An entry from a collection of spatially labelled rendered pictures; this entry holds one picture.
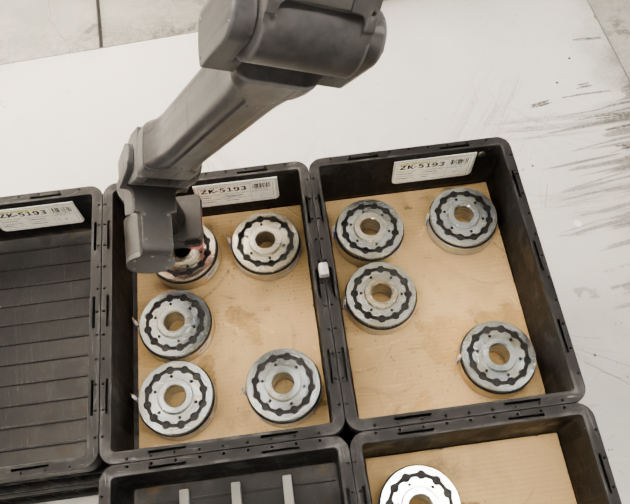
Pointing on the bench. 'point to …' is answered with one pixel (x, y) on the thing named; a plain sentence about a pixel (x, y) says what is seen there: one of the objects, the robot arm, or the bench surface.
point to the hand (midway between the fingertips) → (180, 245)
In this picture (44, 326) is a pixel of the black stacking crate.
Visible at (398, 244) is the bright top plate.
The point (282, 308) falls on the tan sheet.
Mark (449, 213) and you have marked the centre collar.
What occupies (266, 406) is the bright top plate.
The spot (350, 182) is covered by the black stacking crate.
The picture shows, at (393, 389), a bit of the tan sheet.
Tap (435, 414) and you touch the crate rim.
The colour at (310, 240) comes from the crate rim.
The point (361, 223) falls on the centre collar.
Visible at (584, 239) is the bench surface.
